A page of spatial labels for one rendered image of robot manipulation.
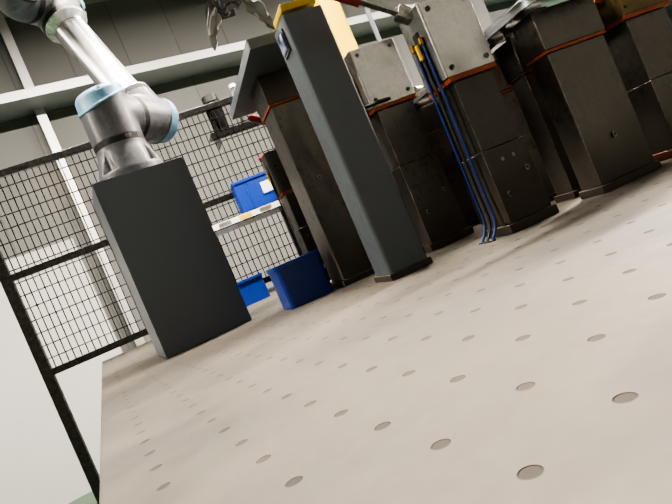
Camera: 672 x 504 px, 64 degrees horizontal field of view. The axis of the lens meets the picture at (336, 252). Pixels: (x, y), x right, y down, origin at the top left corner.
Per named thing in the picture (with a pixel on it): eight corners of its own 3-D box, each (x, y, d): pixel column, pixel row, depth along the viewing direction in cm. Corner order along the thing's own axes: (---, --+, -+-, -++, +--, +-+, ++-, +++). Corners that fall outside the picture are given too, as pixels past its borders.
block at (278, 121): (379, 270, 109) (292, 64, 108) (345, 286, 106) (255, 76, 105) (364, 273, 118) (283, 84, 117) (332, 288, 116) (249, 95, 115)
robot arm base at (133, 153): (103, 183, 116) (84, 140, 116) (103, 199, 129) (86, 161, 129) (170, 162, 122) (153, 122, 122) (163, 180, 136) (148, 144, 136)
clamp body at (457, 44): (561, 214, 80) (468, -13, 80) (498, 243, 77) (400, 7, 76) (531, 221, 87) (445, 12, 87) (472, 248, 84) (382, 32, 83)
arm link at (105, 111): (81, 153, 122) (57, 98, 122) (124, 153, 135) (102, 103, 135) (117, 130, 118) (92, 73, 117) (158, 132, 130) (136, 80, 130)
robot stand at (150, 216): (167, 359, 113) (91, 183, 113) (158, 356, 132) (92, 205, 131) (252, 319, 122) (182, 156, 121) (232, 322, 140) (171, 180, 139)
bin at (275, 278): (336, 289, 107) (318, 248, 107) (291, 310, 105) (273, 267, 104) (323, 291, 118) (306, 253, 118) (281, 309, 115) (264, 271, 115)
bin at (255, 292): (271, 295, 188) (261, 272, 188) (245, 307, 185) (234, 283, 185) (267, 296, 198) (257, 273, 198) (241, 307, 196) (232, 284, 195)
